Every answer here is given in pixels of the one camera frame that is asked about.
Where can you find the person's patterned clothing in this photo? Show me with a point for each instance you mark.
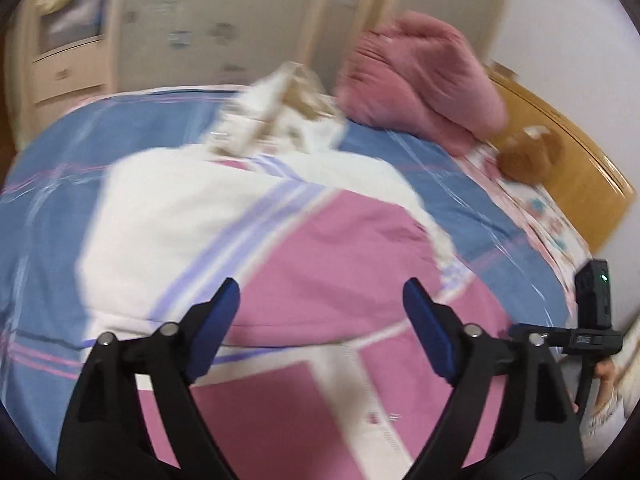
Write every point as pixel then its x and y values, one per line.
pixel 615 410

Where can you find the pink floral pillow cover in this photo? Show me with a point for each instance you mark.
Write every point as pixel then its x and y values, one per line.
pixel 540 215

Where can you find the cream cabinet with drawer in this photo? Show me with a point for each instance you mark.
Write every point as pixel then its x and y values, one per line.
pixel 65 50

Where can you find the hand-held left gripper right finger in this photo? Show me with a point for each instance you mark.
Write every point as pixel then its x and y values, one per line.
pixel 430 325

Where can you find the brown wooden door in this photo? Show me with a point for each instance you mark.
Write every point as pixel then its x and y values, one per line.
pixel 7 110

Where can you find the person's right hand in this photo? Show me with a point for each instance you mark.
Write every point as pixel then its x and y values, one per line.
pixel 604 371

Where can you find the cream wardrobe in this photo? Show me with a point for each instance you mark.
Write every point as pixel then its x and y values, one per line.
pixel 210 25

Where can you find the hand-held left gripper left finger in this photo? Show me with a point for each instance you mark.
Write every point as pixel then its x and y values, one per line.
pixel 220 320

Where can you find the pink quilt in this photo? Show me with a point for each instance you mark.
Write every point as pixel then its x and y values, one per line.
pixel 425 75

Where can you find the large pink cloth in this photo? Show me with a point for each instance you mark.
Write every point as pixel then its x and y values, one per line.
pixel 300 240

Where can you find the beige and white cloth pile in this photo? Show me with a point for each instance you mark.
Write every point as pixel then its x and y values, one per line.
pixel 280 110

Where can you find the brown plush toy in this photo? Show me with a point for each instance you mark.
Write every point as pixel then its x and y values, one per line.
pixel 525 157

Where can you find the wooden headboard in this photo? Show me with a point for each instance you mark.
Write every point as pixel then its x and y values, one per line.
pixel 575 160

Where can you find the blue plaid bed sheet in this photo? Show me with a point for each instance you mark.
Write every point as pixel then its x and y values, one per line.
pixel 50 185

